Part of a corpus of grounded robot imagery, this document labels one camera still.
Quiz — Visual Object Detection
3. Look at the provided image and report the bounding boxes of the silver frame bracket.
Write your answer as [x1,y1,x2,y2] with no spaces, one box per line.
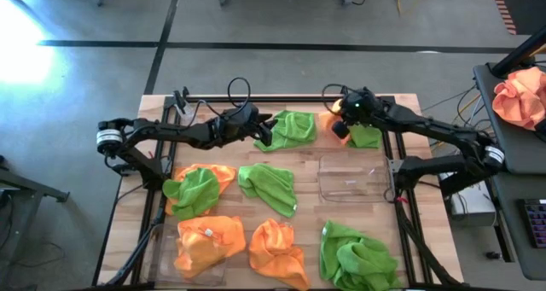
[385,157,398,190]

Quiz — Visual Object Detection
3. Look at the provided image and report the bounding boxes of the green microfiber towel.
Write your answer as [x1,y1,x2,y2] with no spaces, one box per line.
[319,221,402,291]
[161,166,221,223]
[254,110,318,153]
[237,162,299,218]
[347,124,383,150]

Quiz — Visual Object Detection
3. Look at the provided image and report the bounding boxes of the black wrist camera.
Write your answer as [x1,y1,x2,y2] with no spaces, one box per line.
[233,102,260,122]
[331,119,351,139]

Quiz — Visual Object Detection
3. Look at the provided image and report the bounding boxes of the orange microfiber towel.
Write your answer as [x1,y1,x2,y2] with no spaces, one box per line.
[173,243,227,280]
[248,218,311,291]
[176,215,247,260]
[164,163,237,218]
[318,98,351,146]

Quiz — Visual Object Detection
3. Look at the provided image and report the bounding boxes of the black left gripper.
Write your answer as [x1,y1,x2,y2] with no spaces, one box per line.
[215,113,276,148]

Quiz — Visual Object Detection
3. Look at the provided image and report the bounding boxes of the black computer keyboard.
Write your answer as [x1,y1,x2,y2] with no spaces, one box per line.
[517,196,546,250]

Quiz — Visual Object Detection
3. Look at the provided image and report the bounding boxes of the white electronics box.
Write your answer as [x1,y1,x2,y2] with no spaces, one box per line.
[447,178,499,229]

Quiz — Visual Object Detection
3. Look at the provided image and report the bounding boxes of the dark metal table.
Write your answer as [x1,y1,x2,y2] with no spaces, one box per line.
[0,153,72,291]

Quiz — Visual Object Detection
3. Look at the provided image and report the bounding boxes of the dark grey side desk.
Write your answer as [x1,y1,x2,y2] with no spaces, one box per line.
[472,62,546,176]

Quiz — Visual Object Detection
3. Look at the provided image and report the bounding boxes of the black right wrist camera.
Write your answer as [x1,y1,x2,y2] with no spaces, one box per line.
[331,119,351,139]

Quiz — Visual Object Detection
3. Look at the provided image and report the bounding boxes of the crumpled orange cloth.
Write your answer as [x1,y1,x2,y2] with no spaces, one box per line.
[491,66,546,132]

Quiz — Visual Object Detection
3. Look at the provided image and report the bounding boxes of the black slanted floor beam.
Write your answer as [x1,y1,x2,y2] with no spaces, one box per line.
[439,160,507,197]

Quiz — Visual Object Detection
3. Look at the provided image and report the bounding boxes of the clear plastic basket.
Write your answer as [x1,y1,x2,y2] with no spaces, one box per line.
[147,224,230,287]
[317,154,394,205]

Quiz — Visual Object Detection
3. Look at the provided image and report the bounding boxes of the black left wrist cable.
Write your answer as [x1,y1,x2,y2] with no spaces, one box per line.
[187,76,253,128]

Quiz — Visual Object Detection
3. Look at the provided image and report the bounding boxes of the black mat with striped edge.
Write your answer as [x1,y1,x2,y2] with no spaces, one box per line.
[488,0,546,37]

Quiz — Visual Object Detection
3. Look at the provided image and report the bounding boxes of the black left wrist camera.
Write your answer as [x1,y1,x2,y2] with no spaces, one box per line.
[233,102,260,122]

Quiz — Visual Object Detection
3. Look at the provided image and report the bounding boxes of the dark grey keyboard desk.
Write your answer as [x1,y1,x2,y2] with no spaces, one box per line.
[487,171,546,282]

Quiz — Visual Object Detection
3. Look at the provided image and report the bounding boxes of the black aluminium table frame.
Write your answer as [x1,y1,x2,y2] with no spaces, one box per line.
[127,93,432,291]

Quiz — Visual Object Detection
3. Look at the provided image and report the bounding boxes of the dark desk pole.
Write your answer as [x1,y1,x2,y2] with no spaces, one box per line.
[489,25,546,78]

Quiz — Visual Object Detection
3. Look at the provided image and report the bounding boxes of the clear plastic spray bottle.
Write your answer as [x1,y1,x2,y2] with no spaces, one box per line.
[173,90,201,128]

